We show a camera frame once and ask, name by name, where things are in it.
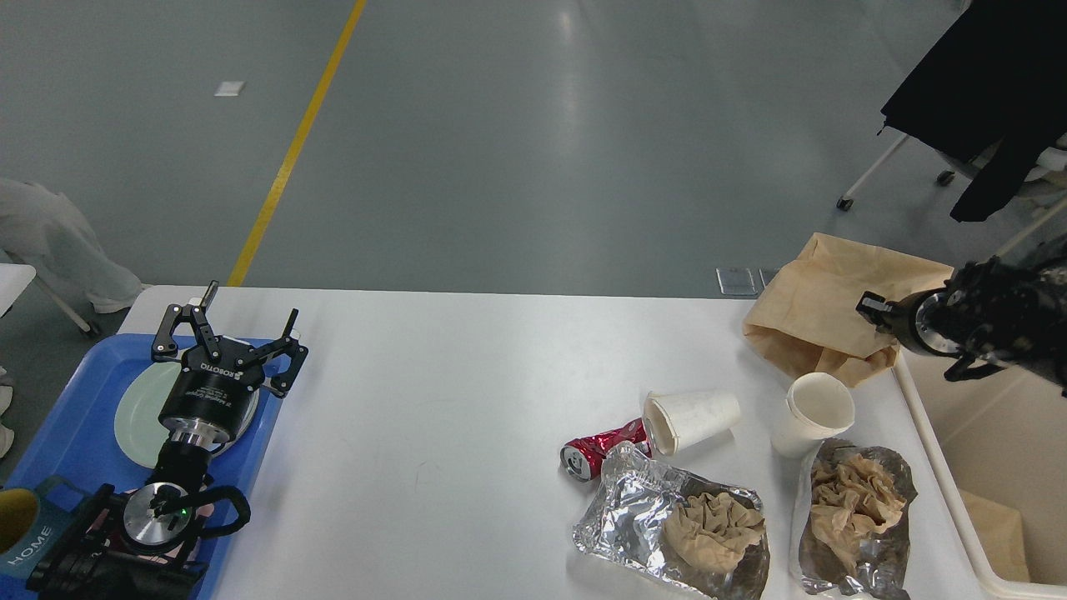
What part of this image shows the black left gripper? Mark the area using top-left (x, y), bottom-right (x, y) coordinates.
top-left (150, 280), bottom-right (308, 447)

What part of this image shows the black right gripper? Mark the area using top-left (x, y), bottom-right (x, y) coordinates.
top-left (856, 290), bottom-right (959, 358)

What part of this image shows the brown paper bag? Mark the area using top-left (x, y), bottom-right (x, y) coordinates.
top-left (958, 489), bottom-right (1030, 583)
top-left (742, 232), bottom-right (954, 388)

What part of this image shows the green plate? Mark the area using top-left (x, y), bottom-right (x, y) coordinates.
top-left (115, 360), bottom-right (262, 468)

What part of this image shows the pink mug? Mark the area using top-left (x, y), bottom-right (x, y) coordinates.
top-left (103, 481), bottom-right (216, 565)

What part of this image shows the dark teal mug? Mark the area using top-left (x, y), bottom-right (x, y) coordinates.
top-left (1, 474), bottom-right (93, 580)

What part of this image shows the foil wrapper with napkin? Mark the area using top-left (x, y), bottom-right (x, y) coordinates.
top-left (573, 442), bottom-right (770, 599)

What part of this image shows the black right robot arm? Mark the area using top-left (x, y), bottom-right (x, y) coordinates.
top-left (856, 251), bottom-right (1066, 388)

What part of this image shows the foil bag under right arm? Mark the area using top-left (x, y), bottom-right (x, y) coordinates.
top-left (789, 437), bottom-right (918, 599)

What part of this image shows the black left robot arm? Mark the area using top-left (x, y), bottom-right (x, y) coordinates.
top-left (3, 282), bottom-right (308, 599)

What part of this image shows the pink plate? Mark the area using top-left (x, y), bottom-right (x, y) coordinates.
top-left (209, 413), bottom-right (254, 457)

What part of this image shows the white paper cup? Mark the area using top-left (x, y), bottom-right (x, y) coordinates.
top-left (643, 391), bottom-right (742, 456)
top-left (770, 372), bottom-right (856, 458)

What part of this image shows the beige plastic bin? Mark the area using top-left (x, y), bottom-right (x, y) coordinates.
top-left (895, 351), bottom-right (1066, 599)

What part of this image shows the person in light trousers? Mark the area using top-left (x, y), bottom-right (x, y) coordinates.
top-left (1, 177), bottom-right (150, 314)

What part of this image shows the black jacket on chair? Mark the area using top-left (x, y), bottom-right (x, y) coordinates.
top-left (881, 1), bottom-right (1066, 222)

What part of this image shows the crushed red soda can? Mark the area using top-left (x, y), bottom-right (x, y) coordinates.
top-left (559, 417), bottom-right (653, 483)

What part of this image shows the white rolling chair frame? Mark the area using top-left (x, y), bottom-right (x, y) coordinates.
top-left (829, 132), bottom-right (1064, 266)

